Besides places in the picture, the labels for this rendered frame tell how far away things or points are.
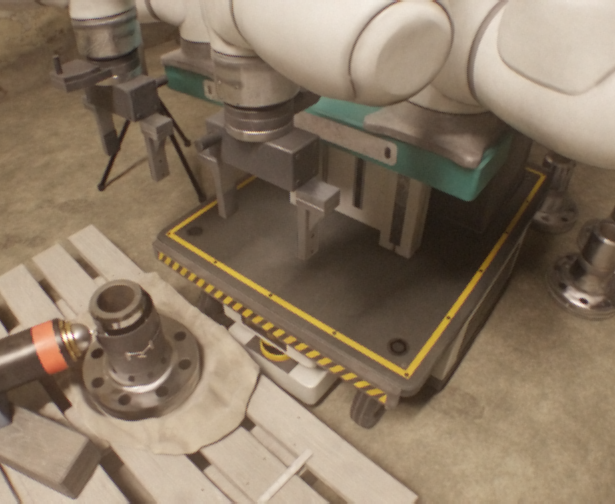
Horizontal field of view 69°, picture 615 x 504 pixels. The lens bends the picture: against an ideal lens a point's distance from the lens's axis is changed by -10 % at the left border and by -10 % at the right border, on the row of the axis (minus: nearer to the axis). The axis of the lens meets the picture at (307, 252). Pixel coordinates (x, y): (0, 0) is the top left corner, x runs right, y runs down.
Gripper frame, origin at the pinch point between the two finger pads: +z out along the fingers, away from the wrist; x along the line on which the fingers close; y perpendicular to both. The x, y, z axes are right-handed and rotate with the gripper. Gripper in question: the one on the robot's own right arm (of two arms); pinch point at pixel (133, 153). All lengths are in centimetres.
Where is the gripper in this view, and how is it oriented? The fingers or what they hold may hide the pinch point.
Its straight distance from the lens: 81.7
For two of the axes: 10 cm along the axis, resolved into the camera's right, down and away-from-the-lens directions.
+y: 6.1, -5.3, 5.9
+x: -7.9, -4.1, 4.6
